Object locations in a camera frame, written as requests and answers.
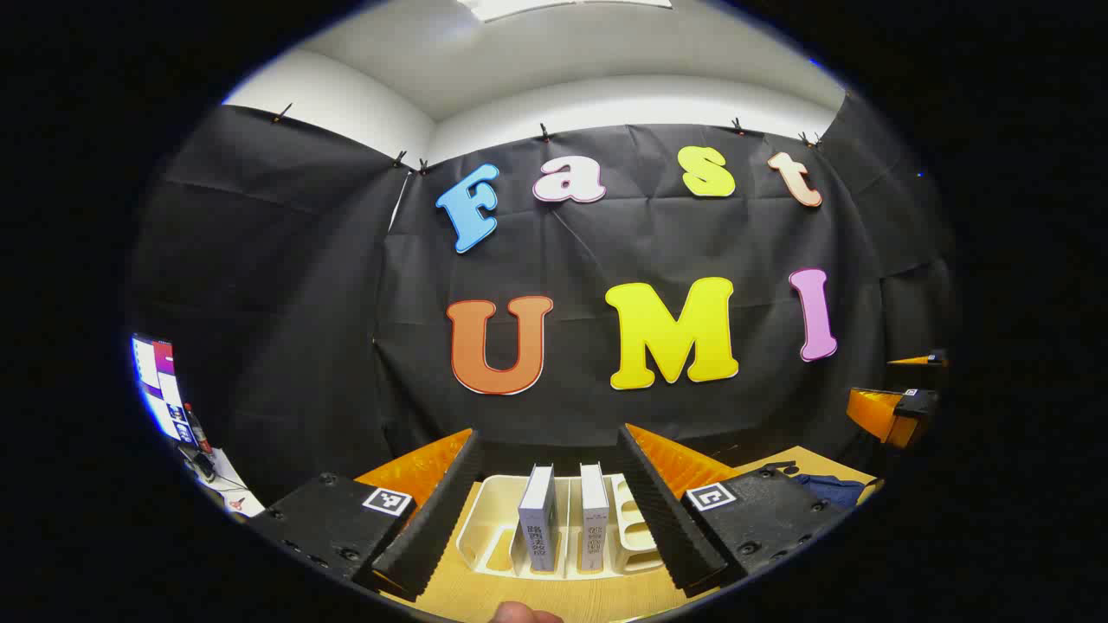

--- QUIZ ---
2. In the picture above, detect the computer monitor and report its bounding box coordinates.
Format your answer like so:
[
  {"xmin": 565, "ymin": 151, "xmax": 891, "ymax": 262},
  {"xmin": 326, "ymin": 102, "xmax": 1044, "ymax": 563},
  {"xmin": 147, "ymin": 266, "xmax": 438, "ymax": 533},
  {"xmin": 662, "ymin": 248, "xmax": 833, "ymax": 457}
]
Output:
[{"xmin": 132, "ymin": 336, "xmax": 196, "ymax": 444}]

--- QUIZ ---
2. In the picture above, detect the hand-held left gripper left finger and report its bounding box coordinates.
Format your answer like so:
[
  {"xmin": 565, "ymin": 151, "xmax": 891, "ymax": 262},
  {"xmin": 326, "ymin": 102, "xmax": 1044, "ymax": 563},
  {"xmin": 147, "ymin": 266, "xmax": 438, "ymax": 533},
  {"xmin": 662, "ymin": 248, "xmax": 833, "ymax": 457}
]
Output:
[{"xmin": 251, "ymin": 428, "xmax": 484, "ymax": 604}]

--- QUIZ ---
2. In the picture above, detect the red bottle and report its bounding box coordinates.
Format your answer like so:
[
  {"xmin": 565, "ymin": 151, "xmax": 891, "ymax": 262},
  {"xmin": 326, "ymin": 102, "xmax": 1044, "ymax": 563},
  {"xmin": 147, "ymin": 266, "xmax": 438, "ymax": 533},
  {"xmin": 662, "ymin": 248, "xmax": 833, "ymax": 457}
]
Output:
[{"xmin": 184, "ymin": 402, "xmax": 211, "ymax": 455}]

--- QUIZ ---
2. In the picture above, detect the white book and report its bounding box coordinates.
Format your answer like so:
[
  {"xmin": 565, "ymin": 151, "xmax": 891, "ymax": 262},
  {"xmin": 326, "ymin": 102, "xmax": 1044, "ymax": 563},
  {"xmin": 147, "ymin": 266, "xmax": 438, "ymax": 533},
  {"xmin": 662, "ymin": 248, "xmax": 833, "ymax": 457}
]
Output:
[{"xmin": 578, "ymin": 463, "xmax": 611, "ymax": 574}]

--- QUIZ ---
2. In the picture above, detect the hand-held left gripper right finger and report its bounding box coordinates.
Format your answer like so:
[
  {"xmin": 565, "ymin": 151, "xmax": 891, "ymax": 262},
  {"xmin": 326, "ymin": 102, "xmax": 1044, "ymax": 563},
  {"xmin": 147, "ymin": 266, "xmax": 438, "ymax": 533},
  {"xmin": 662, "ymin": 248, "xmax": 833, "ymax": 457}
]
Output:
[{"xmin": 617, "ymin": 424, "xmax": 854, "ymax": 598}]

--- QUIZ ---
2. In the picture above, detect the row of black clips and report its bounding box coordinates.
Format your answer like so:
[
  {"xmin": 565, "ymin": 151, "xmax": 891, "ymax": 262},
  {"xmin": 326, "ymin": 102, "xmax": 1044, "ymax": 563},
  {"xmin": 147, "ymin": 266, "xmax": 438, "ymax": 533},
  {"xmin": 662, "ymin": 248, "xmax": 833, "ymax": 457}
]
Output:
[{"xmin": 273, "ymin": 102, "xmax": 819, "ymax": 174}]

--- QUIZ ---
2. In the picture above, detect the grey figure print book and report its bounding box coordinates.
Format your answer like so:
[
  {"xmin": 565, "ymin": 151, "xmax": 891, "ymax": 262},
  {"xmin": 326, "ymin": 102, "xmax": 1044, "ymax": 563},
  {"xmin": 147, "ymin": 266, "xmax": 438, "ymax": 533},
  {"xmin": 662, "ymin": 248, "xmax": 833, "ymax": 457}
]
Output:
[{"xmin": 518, "ymin": 465, "xmax": 559, "ymax": 574}]

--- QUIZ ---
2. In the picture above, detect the black backdrop cloth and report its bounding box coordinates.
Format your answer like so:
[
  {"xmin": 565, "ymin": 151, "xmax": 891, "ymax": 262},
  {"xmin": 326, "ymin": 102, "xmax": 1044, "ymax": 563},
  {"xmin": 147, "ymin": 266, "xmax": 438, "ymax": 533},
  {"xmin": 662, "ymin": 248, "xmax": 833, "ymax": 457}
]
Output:
[{"xmin": 130, "ymin": 91, "xmax": 953, "ymax": 503}]

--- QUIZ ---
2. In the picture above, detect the cream plastic bookshelf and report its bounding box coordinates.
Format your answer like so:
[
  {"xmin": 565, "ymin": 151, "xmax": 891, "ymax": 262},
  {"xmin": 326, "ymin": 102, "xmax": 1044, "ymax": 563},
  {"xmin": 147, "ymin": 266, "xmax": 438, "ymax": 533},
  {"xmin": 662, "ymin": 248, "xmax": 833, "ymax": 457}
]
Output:
[{"xmin": 456, "ymin": 473, "xmax": 666, "ymax": 581}]

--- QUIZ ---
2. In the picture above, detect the white side desk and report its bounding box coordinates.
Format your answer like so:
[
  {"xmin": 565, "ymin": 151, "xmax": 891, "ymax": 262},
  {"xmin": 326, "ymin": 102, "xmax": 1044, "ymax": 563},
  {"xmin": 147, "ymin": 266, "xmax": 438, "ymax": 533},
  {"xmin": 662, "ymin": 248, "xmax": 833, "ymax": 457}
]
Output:
[{"xmin": 177, "ymin": 443, "xmax": 267, "ymax": 520}]

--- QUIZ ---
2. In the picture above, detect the ceiling light panel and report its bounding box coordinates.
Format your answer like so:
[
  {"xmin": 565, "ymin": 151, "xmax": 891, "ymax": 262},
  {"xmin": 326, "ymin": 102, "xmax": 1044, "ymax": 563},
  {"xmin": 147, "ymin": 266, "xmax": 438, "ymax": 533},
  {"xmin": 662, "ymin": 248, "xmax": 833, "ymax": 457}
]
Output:
[{"xmin": 457, "ymin": 0, "xmax": 674, "ymax": 23}]

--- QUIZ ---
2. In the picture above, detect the blue and black schoolbag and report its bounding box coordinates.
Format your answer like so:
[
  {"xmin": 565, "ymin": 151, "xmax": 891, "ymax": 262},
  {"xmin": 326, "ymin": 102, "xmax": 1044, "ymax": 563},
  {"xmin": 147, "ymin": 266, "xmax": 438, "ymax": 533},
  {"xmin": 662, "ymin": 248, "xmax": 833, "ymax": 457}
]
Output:
[{"xmin": 753, "ymin": 461, "xmax": 884, "ymax": 511}]

